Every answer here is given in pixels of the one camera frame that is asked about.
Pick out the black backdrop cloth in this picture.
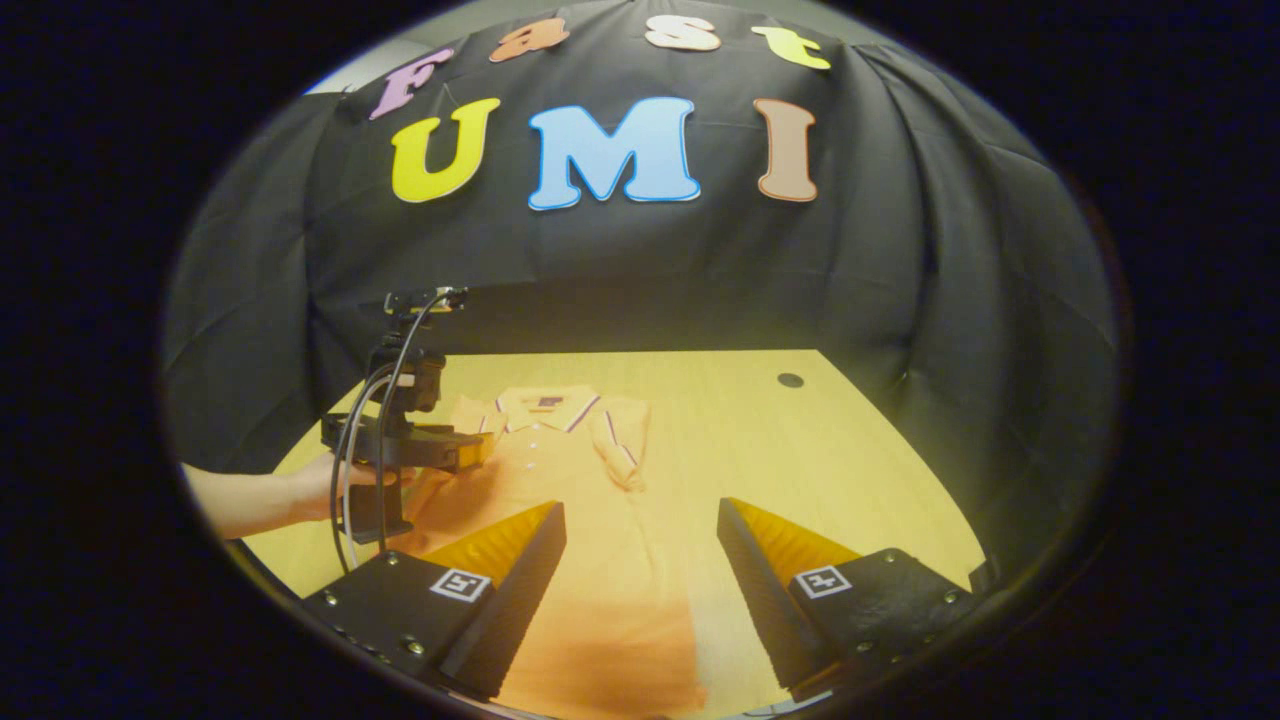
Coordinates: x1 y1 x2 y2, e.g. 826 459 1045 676
160 0 1121 591

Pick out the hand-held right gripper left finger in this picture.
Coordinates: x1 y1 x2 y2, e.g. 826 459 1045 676
300 501 568 701

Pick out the orange T-shirt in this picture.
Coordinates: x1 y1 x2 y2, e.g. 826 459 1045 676
385 385 713 719

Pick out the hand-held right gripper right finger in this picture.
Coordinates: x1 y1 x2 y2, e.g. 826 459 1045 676
716 497 986 703

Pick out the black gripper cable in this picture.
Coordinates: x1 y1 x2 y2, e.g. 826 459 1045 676
328 288 453 577

